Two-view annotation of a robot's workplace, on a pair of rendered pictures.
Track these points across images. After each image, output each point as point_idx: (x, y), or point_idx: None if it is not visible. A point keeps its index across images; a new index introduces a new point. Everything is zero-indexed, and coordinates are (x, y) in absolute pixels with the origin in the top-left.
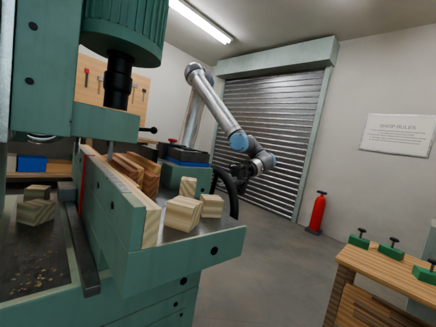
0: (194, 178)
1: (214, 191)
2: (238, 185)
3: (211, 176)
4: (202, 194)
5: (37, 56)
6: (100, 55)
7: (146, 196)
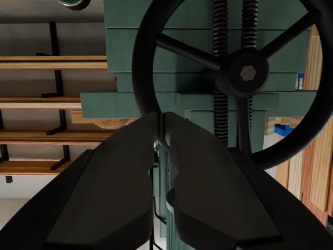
0: (264, 135)
1: (249, 114)
2: (298, 202)
3: (262, 143)
4: (290, 127)
5: None
6: (173, 191)
7: (275, 123)
